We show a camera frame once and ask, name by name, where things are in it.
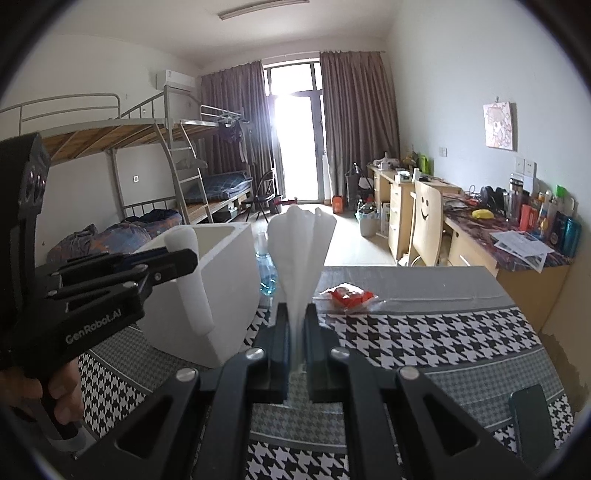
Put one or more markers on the dark hanging clothes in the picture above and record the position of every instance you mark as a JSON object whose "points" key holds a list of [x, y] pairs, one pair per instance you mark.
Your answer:
{"points": [[235, 136]]}

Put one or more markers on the printed paper sheets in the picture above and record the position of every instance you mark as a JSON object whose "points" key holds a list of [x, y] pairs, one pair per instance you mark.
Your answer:
{"points": [[521, 244]]}

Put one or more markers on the orange floor item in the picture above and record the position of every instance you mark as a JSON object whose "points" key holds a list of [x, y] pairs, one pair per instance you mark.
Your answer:
{"points": [[337, 204]]}

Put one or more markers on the white paper roll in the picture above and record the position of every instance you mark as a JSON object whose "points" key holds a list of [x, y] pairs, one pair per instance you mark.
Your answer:
{"points": [[196, 300]]}

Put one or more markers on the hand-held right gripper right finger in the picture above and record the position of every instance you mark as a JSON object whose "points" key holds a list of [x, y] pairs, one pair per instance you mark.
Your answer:
{"points": [[318, 350]]}

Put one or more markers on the white trash bin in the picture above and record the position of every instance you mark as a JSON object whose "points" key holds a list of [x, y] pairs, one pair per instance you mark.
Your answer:
{"points": [[368, 224]]}

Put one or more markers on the clear blue water bottle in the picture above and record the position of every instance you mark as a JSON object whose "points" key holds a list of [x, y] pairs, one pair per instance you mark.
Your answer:
{"points": [[267, 277]]}

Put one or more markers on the glass balcony door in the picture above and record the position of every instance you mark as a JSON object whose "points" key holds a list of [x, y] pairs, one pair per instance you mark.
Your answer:
{"points": [[295, 138]]}

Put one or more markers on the metal bunk ladder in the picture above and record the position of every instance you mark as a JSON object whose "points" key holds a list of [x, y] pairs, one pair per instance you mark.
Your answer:
{"points": [[193, 193]]}

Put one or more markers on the red snack packet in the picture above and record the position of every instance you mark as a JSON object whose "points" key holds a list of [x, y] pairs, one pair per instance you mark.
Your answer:
{"points": [[348, 297]]}

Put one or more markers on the black smartphone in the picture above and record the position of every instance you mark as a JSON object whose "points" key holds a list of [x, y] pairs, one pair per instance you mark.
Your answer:
{"points": [[531, 424]]}

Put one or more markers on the wooden desk with drawers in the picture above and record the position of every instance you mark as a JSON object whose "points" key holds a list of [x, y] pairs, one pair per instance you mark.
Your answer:
{"points": [[397, 217]]}

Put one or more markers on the wooden smiley face chair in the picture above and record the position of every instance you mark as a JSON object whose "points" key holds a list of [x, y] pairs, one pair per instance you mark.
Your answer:
{"points": [[427, 221]]}

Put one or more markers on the blue patterned quilt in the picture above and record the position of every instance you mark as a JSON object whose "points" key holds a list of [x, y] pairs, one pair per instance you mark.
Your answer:
{"points": [[115, 235]]}

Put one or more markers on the yellow object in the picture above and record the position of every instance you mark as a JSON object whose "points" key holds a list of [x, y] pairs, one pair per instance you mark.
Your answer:
{"points": [[482, 213]]}

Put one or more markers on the black bag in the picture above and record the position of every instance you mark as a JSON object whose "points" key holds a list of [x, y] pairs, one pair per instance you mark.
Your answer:
{"points": [[353, 182]]}

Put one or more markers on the white wall socket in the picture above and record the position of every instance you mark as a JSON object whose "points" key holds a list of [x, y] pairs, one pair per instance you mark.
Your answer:
{"points": [[525, 166]]}

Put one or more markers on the cluster of toiletry bottles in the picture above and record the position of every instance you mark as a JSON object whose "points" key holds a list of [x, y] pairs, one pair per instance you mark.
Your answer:
{"points": [[561, 230]]}

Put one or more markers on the black round object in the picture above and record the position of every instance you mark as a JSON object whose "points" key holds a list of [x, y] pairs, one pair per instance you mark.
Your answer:
{"points": [[491, 196]]}

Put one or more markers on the person's left hand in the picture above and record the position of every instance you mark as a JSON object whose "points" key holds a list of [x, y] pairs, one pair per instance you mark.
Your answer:
{"points": [[64, 385]]}

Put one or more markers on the brown curtain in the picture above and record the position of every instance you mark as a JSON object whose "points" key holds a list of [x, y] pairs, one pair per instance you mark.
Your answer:
{"points": [[221, 101], [355, 129]]}

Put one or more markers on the green carton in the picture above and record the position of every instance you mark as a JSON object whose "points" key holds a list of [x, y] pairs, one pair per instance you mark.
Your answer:
{"points": [[423, 165]]}

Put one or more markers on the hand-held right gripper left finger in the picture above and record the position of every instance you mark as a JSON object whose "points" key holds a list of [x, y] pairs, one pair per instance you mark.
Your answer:
{"points": [[277, 350]]}

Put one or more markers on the houndstooth tablecloth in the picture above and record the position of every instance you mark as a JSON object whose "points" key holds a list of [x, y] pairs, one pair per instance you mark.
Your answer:
{"points": [[415, 332]]}

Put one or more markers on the wooden desk with patterned top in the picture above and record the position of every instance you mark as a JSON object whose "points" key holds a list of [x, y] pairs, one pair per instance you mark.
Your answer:
{"points": [[521, 286]]}

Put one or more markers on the white tissue paper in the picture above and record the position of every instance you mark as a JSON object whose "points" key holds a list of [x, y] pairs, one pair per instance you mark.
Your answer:
{"points": [[300, 258]]}

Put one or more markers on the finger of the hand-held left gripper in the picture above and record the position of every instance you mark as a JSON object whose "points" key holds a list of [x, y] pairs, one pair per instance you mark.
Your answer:
{"points": [[101, 263], [157, 277]]}

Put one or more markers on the white foam box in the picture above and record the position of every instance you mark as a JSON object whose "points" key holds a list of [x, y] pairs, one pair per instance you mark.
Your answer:
{"points": [[231, 300]]}

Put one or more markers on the cartoon wall picture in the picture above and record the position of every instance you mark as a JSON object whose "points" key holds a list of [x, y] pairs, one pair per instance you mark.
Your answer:
{"points": [[498, 124]]}

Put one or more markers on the white air conditioner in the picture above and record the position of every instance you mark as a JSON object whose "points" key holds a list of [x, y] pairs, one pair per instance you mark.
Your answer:
{"points": [[175, 79]]}

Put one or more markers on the black folding chair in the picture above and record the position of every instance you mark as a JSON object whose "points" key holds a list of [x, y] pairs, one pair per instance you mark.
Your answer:
{"points": [[265, 184]]}

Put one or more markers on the ceiling tube light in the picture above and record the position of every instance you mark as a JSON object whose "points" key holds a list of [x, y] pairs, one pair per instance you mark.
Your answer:
{"points": [[263, 9]]}

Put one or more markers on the metal bunk bed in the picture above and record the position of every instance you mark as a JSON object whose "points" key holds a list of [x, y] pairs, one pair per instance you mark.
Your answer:
{"points": [[92, 134], [221, 182]]}

